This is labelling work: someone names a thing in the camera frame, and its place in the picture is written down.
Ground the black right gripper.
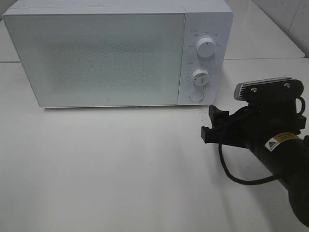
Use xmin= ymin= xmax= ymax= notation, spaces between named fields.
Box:
xmin=201 ymin=98 xmax=307 ymax=150

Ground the white microwave knob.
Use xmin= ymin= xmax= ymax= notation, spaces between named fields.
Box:
xmin=191 ymin=69 xmax=210 ymax=87
xmin=196 ymin=35 xmax=216 ymax=58

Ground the white microwave door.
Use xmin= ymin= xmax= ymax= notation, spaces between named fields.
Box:
xmin=4 ymin=14 xmax=184 ymax=108

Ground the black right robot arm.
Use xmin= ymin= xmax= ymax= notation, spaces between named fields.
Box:
xmin=201 ymin=98 xmax=309 ymax=226

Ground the white microwave oven body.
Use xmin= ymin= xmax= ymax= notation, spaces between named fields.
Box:
xmin=2 ymin=0 xmax=234 ymax=107

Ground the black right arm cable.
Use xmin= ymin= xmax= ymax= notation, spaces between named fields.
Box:
xmin=218 ymin=96 xmax=306 ymax=186

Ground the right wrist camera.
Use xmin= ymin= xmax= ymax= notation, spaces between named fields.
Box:
xmin=234 ymin=77 xmax=304 ymax=103

